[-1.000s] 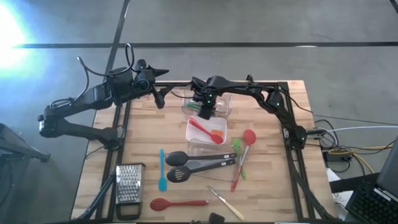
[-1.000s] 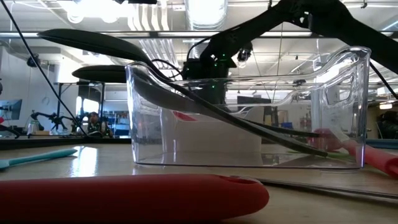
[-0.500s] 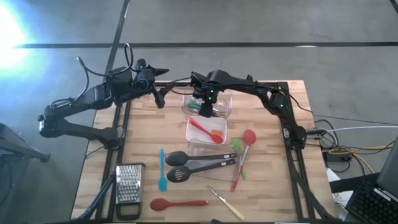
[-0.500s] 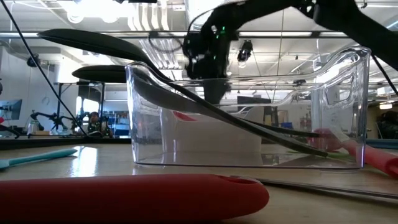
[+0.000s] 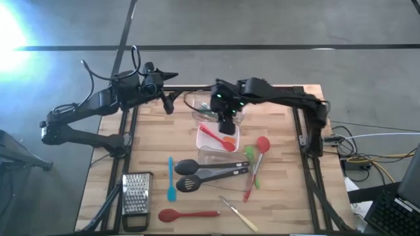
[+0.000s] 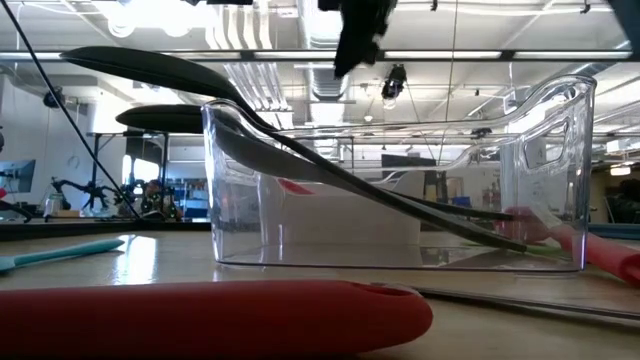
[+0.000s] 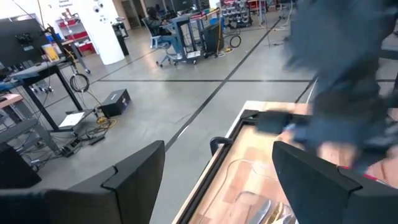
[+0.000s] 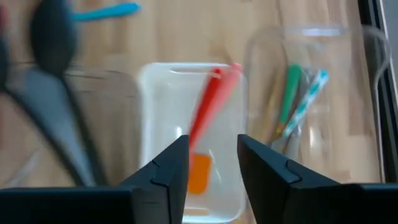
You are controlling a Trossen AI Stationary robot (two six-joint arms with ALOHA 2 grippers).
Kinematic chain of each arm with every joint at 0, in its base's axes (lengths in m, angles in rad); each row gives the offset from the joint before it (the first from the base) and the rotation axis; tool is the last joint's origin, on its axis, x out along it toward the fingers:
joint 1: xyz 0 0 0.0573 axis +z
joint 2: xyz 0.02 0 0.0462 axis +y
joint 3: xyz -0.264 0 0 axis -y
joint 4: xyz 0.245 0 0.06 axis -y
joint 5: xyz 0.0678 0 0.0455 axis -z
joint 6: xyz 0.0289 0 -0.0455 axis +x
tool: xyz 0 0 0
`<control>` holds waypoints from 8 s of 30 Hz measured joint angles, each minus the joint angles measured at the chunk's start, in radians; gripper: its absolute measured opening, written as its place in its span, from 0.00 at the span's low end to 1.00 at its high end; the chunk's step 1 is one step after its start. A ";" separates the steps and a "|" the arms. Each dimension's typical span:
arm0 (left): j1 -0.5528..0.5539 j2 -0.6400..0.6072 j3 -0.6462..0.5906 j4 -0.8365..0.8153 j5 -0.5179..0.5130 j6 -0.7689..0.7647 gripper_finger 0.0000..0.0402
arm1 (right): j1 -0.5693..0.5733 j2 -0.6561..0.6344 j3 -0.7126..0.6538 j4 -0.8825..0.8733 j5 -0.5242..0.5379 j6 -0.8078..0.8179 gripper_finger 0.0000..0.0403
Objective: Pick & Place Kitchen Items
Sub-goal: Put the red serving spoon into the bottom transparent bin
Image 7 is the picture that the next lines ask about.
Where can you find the red bin shelf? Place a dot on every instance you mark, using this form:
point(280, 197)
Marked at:
point(81, 34)

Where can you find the black monitor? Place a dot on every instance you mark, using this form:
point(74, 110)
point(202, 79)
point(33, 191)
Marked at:
point(18, 43)

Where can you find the black frame clamp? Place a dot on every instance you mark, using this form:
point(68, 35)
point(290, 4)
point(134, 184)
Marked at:
point(214, 140)

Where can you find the blue equipment cart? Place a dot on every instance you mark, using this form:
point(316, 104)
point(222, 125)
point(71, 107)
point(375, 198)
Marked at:
point(186, 40)

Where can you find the clear plastic container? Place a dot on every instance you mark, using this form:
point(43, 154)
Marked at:
point(236, 199)

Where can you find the black desk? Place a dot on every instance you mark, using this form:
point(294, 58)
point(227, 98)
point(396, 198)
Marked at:
point(37, 71)

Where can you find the black floor box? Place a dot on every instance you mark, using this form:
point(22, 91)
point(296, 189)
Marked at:
point(116, 104)

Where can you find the black pedestal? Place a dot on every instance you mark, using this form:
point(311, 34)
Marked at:
point(121, 40)

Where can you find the office chair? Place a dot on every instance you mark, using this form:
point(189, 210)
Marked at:
point(155, 43)

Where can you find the white pillar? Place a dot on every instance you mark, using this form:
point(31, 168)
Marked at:
point(105, 37)

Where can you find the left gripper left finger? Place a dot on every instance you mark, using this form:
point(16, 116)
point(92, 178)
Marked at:
point(136, 193)

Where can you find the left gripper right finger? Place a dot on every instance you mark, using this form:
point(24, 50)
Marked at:
point(311, 193)

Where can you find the parts bin shelving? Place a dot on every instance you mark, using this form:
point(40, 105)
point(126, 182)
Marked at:
point(236, 12)

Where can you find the white board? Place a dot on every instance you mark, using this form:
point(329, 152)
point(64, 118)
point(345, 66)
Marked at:
point(72, 119)

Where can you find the person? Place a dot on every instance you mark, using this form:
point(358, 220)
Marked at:
point(158, 28)

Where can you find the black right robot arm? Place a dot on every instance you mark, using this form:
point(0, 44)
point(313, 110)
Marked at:
point(335, 46)

